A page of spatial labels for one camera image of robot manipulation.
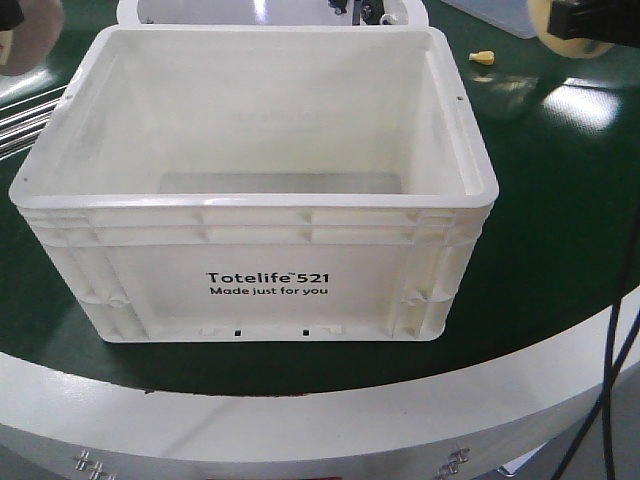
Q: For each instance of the metal latch left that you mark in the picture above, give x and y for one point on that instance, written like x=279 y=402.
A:
x=83 y=462

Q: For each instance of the metal latch right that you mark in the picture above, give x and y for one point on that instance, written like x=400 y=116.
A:
x=452 y=466

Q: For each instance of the white plastic Totelife crate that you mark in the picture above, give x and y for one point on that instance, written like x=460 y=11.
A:
x=261 y=183

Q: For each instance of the metal latch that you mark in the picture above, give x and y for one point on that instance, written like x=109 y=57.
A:
x=83 y=462
x=452 y=466

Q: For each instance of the metal rods bundle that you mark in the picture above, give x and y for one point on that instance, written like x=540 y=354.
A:
x=22 y=121

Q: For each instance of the clear plastic lid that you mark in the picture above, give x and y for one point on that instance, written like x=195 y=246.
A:
x=510 y=16

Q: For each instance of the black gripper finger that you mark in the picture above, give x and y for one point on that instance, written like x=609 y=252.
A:
x=11 y=15
x=610 y=21

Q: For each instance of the small yellow toy piece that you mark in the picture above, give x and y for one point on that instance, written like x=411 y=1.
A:
x=486 y=57

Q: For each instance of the white round conveyor rim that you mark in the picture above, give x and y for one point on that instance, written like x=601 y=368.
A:
x=499 y=409

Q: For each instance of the white inner conveyor hub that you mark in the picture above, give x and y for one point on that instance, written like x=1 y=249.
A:
x=272 y=12

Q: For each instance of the yellow plush bun green stripe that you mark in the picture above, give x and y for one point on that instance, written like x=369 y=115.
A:
x=576 y=48

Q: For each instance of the pink plush bun toy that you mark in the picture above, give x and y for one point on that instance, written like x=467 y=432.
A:
x=24 y=47

